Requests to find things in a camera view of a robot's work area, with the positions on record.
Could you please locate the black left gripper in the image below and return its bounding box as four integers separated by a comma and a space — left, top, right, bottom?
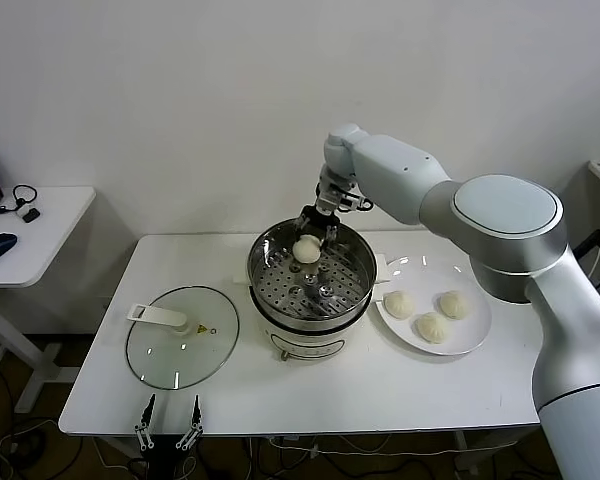
133, 393, 204, 466

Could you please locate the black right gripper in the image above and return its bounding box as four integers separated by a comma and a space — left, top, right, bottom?
296, 204, 340, 254

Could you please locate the white steamed baozi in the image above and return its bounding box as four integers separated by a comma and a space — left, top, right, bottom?
382, 291, 416, 320
437, 290, 471, 321
292, 234, 323, 265
412, 312, 451, 346

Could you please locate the stainless steel steamer basket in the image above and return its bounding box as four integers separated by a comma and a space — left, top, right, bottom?
246, 216, 380, 321

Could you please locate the white electric cooker pot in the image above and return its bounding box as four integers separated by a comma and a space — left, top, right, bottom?
232, 253, 404, 362

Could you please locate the white round plate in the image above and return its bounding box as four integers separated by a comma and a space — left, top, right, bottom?
374, 256, 494, 357

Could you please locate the white side table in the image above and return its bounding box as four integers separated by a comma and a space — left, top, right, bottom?
0, 187, 97, 416

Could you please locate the white table leg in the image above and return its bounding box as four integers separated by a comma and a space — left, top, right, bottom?
454, 430, 482, 471

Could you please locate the glass lid with white handle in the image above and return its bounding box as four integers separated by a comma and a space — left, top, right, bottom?
125, 285, 241, 391

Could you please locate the black looped earphone cable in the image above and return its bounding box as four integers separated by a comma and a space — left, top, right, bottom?
0, 185, 39, 217

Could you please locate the black cable with adapter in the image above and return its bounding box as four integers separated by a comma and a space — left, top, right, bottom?
577, 209, 600, 291

